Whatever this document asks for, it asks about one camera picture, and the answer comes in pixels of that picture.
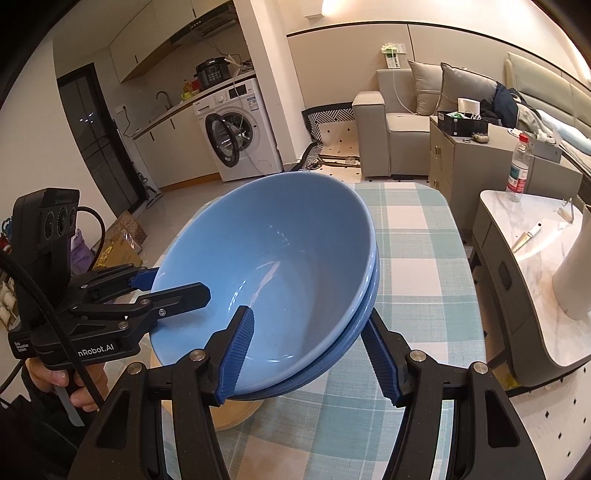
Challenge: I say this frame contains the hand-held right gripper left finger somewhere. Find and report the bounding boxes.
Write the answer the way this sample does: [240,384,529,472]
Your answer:
[67,305,256,480]

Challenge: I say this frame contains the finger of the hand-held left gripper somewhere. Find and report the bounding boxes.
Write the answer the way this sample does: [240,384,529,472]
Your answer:
[69,264,161,303]
[69,282,212,330]

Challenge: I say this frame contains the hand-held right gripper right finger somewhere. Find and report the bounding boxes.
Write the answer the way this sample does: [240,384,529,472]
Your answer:
[361,307,541,480]

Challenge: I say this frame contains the cream plate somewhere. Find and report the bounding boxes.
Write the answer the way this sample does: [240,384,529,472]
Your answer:
[213,396,265,432]

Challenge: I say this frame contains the large blue bowl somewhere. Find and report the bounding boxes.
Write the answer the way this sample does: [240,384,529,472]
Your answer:
[150,172,376,391]
[222,194,382,401]

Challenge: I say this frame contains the person's left forearm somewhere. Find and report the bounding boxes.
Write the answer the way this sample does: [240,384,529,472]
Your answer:
[0,383,100,480]

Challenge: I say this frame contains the person's left hand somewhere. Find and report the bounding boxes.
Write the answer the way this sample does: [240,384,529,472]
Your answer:
[25,359,106,414]

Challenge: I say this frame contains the open cardboard box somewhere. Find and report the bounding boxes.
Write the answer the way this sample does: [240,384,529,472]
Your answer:
[90,235,144,271]

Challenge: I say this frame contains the purple plastic bag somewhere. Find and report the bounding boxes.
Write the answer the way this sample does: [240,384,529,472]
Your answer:
[69,228,97,278]

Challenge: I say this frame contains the checked tablecloth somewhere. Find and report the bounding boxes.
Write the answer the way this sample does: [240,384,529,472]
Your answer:
[157,180,488,480]

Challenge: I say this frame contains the black glass door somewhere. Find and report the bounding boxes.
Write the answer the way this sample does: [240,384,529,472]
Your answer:
[56,62,141,213]

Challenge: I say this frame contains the white kitchen base cabinets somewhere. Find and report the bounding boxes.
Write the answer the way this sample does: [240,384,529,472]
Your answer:
[131,99,222,190]

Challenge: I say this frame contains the marble top side table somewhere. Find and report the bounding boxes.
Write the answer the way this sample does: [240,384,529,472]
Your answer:
[471,188,591,398]

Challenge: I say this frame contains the white washing machine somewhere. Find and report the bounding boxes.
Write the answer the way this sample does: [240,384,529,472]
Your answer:
[193,78,283,182]

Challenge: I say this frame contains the kitchen knife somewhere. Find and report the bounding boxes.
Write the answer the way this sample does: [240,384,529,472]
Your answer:
[510,222,543,254]

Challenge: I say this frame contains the grey drawer cabinet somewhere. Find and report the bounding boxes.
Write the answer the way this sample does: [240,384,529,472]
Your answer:
[428,115,583,245]

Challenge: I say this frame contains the grey sofa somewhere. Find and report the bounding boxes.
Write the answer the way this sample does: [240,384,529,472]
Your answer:
[352,68,444,178]

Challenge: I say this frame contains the black and white patterned mat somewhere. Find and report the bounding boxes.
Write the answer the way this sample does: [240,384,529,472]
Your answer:
[295,105,363,178]

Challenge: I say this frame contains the black pressure cooker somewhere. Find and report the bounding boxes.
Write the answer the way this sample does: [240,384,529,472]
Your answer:
[196,56,232,88]

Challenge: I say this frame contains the clear water bottle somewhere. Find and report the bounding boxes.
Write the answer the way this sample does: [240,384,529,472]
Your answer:
[505,133,532,204]

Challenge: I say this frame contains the black box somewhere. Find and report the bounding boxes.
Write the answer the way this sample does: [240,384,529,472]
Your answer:
[436,110,489,137]

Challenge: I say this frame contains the range hood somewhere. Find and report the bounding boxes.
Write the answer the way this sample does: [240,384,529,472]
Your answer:
[170,4,237,44]

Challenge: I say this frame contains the light grey cushion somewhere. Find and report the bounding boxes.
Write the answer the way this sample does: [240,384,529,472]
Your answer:
[407,59,446,116]

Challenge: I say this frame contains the dark blue garment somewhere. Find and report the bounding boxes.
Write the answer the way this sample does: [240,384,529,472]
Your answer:
[480,82,520,126]

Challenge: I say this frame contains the dark grey cushion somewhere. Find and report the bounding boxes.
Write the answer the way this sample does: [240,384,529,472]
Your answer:
[434,62,502,118]

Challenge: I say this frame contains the beige upholstered bed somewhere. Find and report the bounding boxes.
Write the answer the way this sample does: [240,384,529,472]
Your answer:
[501,51,591,176]

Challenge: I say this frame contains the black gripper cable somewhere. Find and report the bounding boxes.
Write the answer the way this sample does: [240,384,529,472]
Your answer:
[0,207,109,409]

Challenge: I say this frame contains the white wall cabinet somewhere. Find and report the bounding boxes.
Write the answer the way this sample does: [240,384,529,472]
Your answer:
[108,11,218,84]

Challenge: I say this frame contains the wall outlet with charger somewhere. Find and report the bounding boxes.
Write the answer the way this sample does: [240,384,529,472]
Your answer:
[381,42,407,70]

